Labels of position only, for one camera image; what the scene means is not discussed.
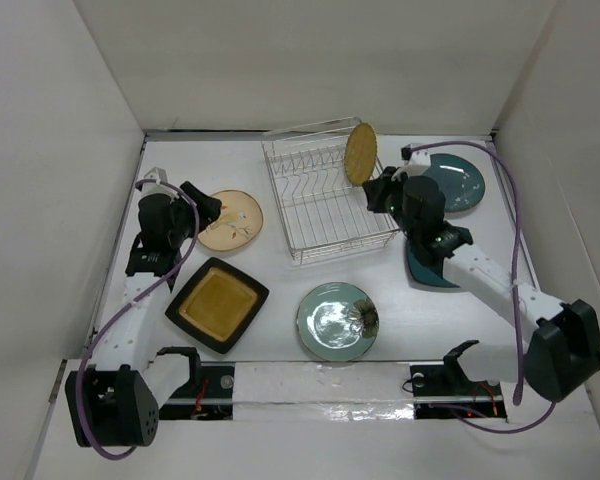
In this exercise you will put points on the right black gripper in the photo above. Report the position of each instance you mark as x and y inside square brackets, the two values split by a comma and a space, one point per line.
[378, 187]

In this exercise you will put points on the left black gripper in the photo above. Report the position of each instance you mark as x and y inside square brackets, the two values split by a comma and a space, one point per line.
[208, 208]

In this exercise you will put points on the beige bird painted plate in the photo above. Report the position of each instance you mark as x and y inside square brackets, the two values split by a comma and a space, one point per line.
[241, 220]

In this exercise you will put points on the round woven bamboo plate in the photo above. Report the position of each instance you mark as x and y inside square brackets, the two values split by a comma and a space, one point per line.
[360, 154]

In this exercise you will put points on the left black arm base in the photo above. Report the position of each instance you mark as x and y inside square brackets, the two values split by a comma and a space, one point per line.
[211, 399]

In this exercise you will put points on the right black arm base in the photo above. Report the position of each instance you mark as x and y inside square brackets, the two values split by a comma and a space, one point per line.
[439, 394]

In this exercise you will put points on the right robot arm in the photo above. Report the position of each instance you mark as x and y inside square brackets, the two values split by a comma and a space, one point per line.
[557, 344]

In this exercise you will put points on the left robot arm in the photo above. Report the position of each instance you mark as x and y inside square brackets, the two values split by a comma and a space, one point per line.
[122, 381]

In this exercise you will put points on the round dark teal plate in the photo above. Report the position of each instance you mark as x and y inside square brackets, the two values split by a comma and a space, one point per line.
[460, 181]

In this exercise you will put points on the square dark teal plate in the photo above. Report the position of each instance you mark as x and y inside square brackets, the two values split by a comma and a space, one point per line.
[425, 270]

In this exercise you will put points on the square brown yellow plate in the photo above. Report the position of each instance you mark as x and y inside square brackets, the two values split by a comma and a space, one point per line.
[217, 305]

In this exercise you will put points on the light green flower plate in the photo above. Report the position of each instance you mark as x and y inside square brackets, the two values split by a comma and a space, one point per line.
[337, 322]

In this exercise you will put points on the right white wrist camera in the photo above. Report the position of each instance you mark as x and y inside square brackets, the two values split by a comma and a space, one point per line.
[416, 160]

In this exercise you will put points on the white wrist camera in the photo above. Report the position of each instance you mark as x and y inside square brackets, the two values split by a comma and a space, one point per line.
[154, 178]
[416, 160]

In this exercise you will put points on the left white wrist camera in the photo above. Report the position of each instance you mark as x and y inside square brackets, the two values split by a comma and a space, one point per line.
[154, 178]

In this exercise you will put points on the metal wire dish rack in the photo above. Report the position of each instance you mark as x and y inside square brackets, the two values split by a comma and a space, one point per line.
[323, 215]

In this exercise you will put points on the silver taped front rail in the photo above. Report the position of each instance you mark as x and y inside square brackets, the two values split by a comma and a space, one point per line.
[314, 391]

